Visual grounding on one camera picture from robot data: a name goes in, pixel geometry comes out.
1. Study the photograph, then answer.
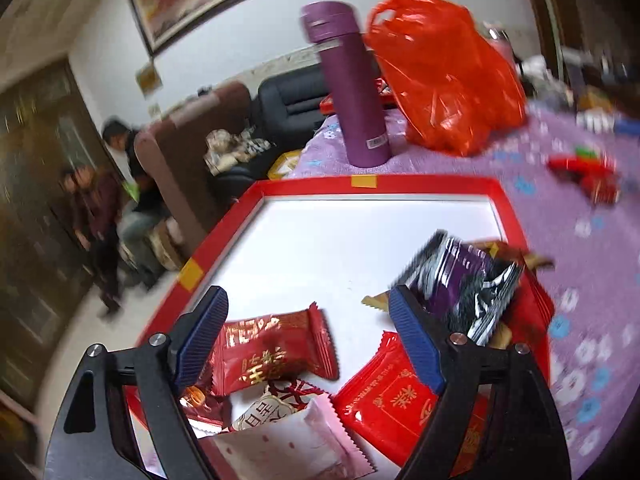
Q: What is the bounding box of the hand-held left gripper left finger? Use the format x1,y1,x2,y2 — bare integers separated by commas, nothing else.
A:
42,285,230,480

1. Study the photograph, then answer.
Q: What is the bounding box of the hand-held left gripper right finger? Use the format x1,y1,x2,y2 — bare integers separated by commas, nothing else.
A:
387,285,573,480

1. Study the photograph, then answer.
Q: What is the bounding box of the maroon snack packet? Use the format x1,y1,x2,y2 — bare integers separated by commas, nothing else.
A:
180,382,233,433

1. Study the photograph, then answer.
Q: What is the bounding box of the dark red snack packet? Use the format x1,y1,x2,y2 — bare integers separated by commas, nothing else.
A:
207,301,341,397

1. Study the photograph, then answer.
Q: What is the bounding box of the purple snack packet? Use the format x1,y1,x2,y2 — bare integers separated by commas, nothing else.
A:
395,230,523,346

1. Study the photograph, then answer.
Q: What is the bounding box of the bright red snack packet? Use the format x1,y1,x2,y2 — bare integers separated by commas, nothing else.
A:
332,331,488,476

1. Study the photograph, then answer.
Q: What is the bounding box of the red white lattice packet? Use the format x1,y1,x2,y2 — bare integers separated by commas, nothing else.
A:
230,379,326,433

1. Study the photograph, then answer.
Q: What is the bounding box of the red ridged-edge snack packet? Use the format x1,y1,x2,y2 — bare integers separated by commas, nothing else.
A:
500,265,557,356

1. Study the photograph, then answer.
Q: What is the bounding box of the brown snack packet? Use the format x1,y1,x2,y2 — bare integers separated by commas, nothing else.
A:
472,240,556,271

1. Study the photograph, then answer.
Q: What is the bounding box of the red cardboard box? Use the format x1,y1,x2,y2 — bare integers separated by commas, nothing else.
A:
122,176,556,480

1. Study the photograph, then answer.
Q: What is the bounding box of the white pink snack packet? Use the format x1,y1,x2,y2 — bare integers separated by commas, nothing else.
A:
210,394,378,480

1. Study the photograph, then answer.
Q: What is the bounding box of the brown armchair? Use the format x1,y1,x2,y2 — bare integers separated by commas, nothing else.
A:
134,81,253,256

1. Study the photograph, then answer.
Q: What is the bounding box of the patterned cushion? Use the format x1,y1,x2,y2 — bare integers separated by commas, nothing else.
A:
204,127,273,177

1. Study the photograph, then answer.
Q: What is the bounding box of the yellow box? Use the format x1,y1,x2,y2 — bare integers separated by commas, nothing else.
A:
267,149,303,181

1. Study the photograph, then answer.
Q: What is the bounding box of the dark wooden door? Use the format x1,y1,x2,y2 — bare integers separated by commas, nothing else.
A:
0,57,108,401

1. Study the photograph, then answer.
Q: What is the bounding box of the long glossy red packet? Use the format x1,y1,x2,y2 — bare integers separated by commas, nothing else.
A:
546,152,618,181
580,175,623,206

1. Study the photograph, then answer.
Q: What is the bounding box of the black sofa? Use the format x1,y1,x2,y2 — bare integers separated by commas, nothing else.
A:
210,62,333,183

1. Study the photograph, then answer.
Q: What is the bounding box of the purple thermos bottle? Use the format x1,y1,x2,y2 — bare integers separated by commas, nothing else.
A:
300,1,393,167

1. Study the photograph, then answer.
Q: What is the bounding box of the red plastic bag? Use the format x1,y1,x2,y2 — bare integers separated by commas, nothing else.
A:
364,0,528,157

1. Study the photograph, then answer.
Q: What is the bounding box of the white glove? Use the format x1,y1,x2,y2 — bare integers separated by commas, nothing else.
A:
575,110,621,133

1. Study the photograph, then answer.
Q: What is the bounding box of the pink thermos bottle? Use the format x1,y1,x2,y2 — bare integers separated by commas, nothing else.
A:
482,22,516,68

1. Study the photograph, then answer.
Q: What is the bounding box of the yellow wall calendar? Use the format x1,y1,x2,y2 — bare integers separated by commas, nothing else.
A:
135,60,162,96

